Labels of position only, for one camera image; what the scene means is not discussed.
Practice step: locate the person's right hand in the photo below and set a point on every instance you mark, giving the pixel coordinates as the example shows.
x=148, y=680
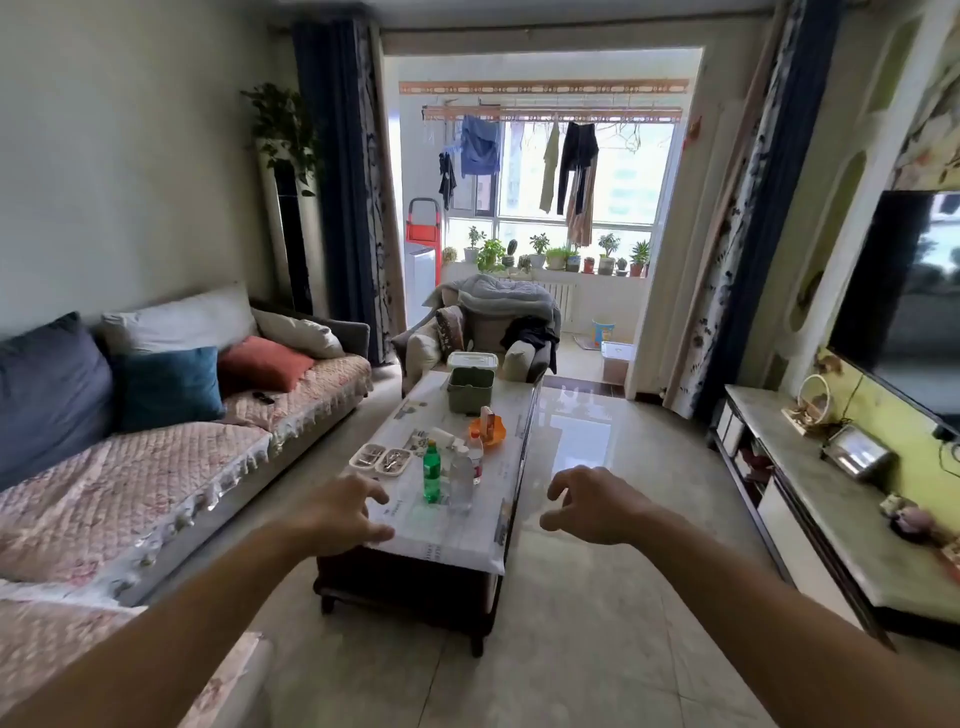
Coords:
x=600, y=510

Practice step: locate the person's left hand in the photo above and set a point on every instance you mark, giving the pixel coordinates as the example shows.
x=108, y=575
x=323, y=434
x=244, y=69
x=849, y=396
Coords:
x=341, y=517

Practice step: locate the green bottle with yellow cap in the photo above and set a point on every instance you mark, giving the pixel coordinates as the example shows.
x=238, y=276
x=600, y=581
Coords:
x=432, y=480

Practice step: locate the clear bottle with white cap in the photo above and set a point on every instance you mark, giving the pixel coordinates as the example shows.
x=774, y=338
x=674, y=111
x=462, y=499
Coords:
x=461, y=487

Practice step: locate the small white cylinder container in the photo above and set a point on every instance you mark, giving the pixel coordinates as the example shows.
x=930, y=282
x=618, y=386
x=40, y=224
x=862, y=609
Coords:
x=442, y=436

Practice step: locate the clear bottle with red cap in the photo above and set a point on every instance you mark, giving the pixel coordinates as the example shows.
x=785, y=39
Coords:
x=477, y=457

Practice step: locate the green plastic basket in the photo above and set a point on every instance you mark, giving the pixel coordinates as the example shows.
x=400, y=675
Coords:
x=470, y=394

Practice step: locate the person's left forearm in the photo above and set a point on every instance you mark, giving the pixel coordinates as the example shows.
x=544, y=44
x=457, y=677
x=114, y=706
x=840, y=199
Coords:
x=187, y=637

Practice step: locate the person's right forearm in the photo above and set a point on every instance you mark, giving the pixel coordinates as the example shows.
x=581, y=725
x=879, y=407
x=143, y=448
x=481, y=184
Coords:
x=787, y=637

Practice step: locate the silver box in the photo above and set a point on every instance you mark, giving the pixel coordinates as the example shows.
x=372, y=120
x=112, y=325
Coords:
x=859, y=454

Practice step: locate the small white tray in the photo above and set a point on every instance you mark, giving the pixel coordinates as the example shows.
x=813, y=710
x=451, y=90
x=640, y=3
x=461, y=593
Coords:
x=395, y=461
x=367, y=456

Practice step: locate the dark wooden table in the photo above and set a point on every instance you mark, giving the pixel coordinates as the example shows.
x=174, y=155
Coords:
x=420, y=592

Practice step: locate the white printed tablecloth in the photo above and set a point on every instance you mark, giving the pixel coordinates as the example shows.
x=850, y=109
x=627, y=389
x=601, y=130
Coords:
x=450, y=534

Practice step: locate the pink quilted sofa cover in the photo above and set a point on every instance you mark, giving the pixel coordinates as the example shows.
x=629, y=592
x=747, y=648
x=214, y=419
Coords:
x=315, y=397
x=45, y=645
x=112, y=495

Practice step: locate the orange plastic plate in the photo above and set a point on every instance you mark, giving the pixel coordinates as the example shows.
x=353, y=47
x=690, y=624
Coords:
x=493, y=439

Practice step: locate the black remote control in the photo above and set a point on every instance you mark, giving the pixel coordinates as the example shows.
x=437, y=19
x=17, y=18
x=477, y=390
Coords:
x=263, y=397

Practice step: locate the red and white carton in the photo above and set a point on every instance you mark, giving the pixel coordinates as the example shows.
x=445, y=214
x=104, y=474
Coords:
x=487, y=420

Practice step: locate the white armchair cushion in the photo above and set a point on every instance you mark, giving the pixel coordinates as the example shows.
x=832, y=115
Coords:
x=422, y=351
x=517, y=362

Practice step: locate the coral cushion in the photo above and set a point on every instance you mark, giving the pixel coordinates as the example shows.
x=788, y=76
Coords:
x=266, y=364

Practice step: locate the blue patterned bucket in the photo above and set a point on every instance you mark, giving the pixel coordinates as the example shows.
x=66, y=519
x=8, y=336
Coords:
x=602, y=334

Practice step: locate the grey beige sofa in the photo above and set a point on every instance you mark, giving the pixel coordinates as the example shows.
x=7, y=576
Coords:
x=352, y=337

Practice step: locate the cream cushion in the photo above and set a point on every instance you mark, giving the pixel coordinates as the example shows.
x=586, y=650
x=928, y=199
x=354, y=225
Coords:
x=300, y=334

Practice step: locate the white lid with green clips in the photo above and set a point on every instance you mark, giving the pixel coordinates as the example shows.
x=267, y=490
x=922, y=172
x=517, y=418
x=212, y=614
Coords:
x=472, y=360

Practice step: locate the grey armchair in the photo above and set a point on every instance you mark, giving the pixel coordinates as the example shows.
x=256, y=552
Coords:
x=480, y=352

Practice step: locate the white radiator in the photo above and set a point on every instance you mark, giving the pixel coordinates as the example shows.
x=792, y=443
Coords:
x=559, y=300

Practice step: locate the teal cushion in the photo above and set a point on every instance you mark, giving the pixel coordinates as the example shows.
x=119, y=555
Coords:
x=169, y=390

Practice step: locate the leaf patterned cushion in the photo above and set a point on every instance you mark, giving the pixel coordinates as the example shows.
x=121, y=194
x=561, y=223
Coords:
x=451, y=330

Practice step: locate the wooden basket ornament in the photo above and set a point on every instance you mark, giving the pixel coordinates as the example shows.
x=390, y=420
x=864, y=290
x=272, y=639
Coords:
x=802, y=420

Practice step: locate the television cabinet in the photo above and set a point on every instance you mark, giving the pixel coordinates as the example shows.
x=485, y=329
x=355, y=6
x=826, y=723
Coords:
x=832, y=510

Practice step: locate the grey blue blanket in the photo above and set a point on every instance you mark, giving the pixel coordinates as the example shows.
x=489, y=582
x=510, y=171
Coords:
x=495, y=294

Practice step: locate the white patterned curtain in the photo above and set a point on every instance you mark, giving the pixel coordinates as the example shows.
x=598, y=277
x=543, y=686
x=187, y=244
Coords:
x=379, y=225
x=720, y=300

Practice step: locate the white appliance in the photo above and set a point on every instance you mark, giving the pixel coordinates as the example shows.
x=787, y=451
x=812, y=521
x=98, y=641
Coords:
x=418, y=285

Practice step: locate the row of potted plants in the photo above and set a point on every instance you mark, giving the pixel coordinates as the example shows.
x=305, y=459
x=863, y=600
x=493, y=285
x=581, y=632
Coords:
x=555, y=259

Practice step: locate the standing air conditioner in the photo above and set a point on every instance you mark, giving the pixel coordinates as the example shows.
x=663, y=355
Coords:
x=289, y=247

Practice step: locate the brown striped hanging garment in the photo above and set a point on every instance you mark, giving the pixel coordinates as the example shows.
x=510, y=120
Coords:
x=581, y=217

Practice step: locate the red hand cart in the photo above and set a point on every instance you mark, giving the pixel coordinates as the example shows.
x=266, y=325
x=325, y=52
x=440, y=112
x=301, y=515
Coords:
x=424, y=232

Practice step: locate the small figurines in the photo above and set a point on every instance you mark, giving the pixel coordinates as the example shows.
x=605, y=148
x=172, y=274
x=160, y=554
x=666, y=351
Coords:
x=909, y=519

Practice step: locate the dark grey cushion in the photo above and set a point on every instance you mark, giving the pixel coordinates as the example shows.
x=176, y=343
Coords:
x=52, y=397

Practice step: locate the navy curtain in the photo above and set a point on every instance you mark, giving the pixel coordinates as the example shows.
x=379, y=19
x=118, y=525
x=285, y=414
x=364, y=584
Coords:
x=330, y=187
x=780, y=187

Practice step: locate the beige hanging garment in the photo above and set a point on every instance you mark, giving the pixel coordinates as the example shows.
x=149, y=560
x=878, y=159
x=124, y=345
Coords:
x=550, y=169

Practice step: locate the small black hanging cloth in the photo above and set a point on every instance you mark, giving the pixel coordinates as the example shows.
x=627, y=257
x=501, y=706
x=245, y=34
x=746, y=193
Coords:
x=447, y=180

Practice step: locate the black hanging garment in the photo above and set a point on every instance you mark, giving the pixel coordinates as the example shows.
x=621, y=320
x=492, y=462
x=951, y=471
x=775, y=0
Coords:
x=579, y=150

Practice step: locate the black television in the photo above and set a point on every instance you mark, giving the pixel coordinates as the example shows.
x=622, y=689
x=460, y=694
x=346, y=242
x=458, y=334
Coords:
x=900, y=300

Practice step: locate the blue hanging shirt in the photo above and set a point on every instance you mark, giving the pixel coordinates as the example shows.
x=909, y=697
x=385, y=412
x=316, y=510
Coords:
x=480, y=146

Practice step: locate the green trailing houseplant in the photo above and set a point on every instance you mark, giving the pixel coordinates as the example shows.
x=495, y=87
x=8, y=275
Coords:
x=281, y=131

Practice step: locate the ceiling clothes drying rack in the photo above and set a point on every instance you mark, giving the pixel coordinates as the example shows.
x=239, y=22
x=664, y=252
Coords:
x=585, y=114

